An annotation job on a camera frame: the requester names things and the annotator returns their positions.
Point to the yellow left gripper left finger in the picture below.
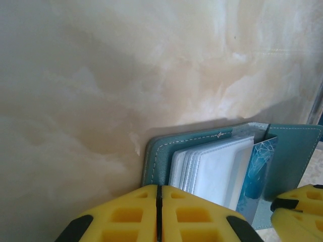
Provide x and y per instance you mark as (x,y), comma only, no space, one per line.
(141,227)

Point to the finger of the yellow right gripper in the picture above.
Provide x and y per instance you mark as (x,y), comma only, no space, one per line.
(300,194)
(285,227)

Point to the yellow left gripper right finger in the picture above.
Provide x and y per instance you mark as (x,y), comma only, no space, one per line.
(171,227)

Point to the teal leather card holder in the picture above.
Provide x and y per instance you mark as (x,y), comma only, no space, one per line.
(290,161)

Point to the blue card with white lines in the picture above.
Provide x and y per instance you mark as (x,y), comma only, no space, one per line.
(260,164)

